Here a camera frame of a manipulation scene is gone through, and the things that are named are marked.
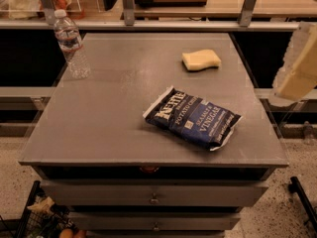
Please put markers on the blue Kettle chip bag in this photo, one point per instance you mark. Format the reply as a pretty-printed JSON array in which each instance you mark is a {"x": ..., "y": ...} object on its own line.
[{"x": 193, "y": 119}]

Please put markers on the black wire basket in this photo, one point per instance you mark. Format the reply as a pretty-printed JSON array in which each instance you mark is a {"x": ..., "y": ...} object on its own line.
[{"x": 42, "y": 218}]

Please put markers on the yellow sponge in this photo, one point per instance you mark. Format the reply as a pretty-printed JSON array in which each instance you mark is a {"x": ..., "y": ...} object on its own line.
[{"x": 200, "y": 60}]

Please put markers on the grey drawer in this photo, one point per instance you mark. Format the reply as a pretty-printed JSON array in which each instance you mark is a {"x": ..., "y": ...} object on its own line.
[
  {"x": 228, "y": 194},
  {"x": 154, "y": 221}
]

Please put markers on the lower grey drawer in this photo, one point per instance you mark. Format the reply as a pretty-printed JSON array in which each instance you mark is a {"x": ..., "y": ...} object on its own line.
[{"x": 154, "y": 221}]

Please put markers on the clear plastic water bottle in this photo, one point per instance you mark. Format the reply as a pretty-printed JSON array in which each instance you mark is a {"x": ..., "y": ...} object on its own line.
[{"x": 70, "y": 43}]

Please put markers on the black metal stand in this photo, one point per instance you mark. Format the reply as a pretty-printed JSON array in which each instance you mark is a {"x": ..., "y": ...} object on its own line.
[{"x": 296, "y": 187}]

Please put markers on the clear plastic bin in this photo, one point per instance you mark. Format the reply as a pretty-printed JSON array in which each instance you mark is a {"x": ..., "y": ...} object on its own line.
[{"x": 27, "y": 9}]

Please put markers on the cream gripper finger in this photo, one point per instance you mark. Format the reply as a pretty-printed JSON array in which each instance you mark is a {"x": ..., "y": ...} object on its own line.
[{"x": 298, "y": 75}]

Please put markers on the wooden shelf with metal posts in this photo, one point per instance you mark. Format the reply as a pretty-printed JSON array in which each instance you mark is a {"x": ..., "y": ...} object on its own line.
[{"x": 221, "y": 15}]

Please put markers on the grey drawer cabinet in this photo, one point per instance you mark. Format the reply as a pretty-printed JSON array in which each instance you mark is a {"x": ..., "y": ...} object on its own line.
[{"x": 94, "y": 130}]

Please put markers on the upper grey drawer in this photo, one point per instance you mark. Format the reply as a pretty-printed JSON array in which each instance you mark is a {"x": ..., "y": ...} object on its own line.
[{"x": 228, "y": 194}]

